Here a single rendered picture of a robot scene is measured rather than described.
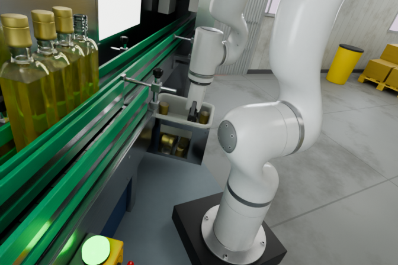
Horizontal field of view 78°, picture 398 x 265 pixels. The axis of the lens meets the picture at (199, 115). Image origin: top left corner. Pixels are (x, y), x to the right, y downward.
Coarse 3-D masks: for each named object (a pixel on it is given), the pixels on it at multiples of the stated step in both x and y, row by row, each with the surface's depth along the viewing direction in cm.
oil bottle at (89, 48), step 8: (80, 40) 55; (88, 40) 56; (88, 48) 55; (96, 48) 58; (88, 56) 56; (96, 56) 59; (88, 64) 57; (96, 64) 60; (88, 72) 57; (96, 72) 61; (88, 80) 58; (96, 80) 62; (88, 88) 59; (96, 88) 63; (88, 96) 60
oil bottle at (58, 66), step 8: (32, 56) 44; (40, 56) 44; (48, 56) 45; (56, 56) 46; (64, 56) 47; (48, 64) 44; (56, 64) 45; (64, 64) 47; (56, 72) 46; (64, 72) 48; (56, 80) 46; (64, 80) 49; (56, 88) 47; (64, 88) 49; (56, 96) 48; (64, 96) 50; (72, 96) 53; (56, 104) 48; (64, 104) 50; (72, 104) 53; (56, 112) 49; (64, 112) 51; (56, 120) 50
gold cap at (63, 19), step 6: (54, 12) 46; (60, 12) 46; (66, 12) 47; (54, 18) 47; (60, 18) 47; (66, 18) 47; (72, 18) 49; (60, 24) 47; (66, 24) 48; (72, 24) 49; (60, 30) 48; (66, 30) 48; (72, 30) 49
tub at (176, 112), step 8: (160, 96) 93; (168, 96) 96; (176, 96) 95; (176, 104) 96; (184, 104) 96; (208, 104) 95; (168, 112) 98; (176, 112) 98; (184, 112) 97; (200, 112) 96; (208, 112) 96; (176, 120) 81; (184, 120) 81; (208, 120) 87
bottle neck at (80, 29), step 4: (72, 16) 53; (76, 16) 52; (80, 16) 54; (84, 16) 54; (76, 20) 53; (80, 20) 53; (84, 20) 53; (76, 24) 53; (80, 24) 53; (84, 24) 54; (76, 28) 54; (80, 28) 54; (84, 28) 54; (76, 32) 54; (80, 32) 54; (84, 32) 55; (76, 36) 54; (80, 36) 54; (84, 36) 55
